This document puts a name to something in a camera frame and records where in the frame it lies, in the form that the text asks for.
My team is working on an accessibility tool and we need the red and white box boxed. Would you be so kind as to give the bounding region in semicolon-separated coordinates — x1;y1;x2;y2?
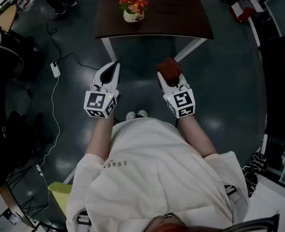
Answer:
229;0;264;23

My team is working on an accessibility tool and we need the black and white patterned bag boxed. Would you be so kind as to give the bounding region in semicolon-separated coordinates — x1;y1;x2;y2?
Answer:
243;152;269;198

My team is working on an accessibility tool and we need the black backpack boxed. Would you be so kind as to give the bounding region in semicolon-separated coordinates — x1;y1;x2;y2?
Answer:
6;110;54;169

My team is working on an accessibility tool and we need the white power cable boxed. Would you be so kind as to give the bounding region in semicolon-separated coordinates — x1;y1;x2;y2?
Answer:
36;75;61;209

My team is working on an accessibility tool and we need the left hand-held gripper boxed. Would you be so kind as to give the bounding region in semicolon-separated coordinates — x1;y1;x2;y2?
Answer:
83;60;121;119

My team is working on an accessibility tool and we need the person's right forearm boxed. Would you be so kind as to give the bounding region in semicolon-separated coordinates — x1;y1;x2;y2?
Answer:
177;114;218;158

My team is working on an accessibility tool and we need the dark brown wooden table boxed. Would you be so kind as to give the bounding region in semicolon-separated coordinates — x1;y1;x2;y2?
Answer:
95;0;215;63

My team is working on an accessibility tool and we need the person in white shirt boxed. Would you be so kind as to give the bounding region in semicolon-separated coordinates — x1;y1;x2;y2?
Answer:
66;117;251;232

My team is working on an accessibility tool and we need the person's left forearm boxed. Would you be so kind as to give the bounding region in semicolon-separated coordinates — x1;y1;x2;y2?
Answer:
84;116;115;162

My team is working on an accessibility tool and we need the black office chair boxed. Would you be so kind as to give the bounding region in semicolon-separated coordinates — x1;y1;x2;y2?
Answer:
0;46;25;82

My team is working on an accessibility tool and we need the flower pot with pink flowers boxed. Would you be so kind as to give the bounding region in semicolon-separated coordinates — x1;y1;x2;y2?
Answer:
116;0;149;23

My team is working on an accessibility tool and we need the black floor cable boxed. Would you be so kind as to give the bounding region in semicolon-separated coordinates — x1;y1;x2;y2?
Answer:
46;18;101;70

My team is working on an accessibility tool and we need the round light wooden table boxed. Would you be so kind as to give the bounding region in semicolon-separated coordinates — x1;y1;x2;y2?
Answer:
0;5;18;33

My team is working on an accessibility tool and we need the dark red wiping cloth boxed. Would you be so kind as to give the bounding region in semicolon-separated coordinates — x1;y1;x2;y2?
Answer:
156;58;183;87

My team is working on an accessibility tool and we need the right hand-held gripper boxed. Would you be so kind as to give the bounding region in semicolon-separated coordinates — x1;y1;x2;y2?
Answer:
157;71;196;119

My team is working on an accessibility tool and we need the yellow-green seat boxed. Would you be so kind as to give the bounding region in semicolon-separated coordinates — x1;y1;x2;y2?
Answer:
47;181;73;210

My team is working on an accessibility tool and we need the grey harness strap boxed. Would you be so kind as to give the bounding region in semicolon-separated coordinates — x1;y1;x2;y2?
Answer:
225;184;249;204
77;211;92;227

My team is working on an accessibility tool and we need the white power strip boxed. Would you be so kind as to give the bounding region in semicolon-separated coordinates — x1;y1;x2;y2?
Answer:
50;60;61;78

